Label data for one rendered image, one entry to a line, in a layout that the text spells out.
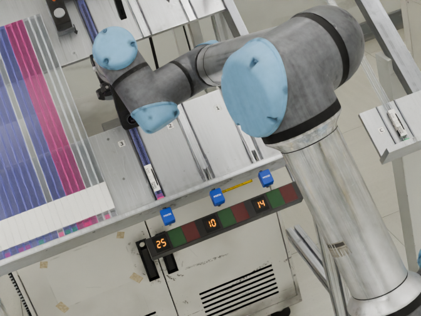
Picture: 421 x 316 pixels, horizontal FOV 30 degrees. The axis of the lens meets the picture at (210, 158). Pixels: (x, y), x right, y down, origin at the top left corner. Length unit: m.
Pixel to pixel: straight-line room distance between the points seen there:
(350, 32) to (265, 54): 0.14
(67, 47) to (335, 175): 0.88
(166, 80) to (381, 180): 1.57
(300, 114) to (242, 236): 1.11
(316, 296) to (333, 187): 1.35
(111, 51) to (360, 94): 2.20
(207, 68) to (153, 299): 0.91
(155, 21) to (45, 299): 0.76
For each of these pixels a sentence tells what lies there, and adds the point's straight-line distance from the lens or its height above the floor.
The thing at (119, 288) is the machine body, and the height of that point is 0.34.
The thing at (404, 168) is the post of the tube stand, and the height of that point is 0.53.
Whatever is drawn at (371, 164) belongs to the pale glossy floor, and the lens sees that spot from 2.93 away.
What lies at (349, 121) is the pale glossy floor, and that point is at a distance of 3.24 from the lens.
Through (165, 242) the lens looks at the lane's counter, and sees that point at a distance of 1.60.
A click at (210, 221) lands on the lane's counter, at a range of 1.61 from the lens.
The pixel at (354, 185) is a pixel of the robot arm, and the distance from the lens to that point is 1.06.
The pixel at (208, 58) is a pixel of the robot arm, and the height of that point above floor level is 1.04.
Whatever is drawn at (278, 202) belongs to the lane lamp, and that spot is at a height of 0.65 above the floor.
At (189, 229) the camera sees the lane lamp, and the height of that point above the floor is 0.66.
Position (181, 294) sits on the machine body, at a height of 0.25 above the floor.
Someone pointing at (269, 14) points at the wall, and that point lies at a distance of 3.70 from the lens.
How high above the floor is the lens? 1.54
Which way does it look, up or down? 29 degrees down
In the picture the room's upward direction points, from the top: 16 degrees counter-clockwise
